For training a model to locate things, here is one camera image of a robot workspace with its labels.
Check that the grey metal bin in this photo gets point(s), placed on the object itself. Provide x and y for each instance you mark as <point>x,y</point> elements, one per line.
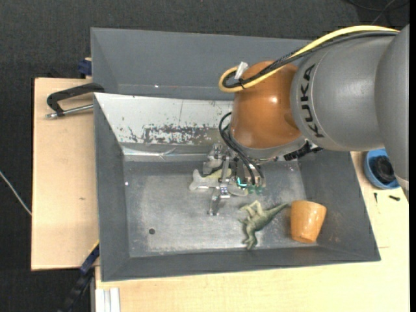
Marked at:
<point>182,219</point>

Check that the blue round dish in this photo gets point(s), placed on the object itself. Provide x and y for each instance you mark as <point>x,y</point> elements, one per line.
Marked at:
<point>372,174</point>

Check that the pale cardboard board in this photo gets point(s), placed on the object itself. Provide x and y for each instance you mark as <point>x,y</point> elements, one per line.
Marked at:
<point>61,180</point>

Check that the green toy dinosaur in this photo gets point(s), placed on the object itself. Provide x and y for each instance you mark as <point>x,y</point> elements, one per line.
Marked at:
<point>255,224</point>

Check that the black cylinder on white bracket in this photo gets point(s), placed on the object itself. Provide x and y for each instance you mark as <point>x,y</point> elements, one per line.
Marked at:
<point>297,155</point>

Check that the orange cup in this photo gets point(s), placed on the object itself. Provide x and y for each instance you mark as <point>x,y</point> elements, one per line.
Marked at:
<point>307,221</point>

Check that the pale grey toy fish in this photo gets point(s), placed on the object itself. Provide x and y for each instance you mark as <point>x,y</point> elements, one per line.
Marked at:
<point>199,182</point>

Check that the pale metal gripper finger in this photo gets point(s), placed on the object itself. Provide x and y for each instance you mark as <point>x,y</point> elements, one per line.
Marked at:
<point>217,203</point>
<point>213,157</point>

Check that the small black screw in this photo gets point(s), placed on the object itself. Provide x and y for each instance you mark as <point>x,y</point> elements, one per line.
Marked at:
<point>395,198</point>

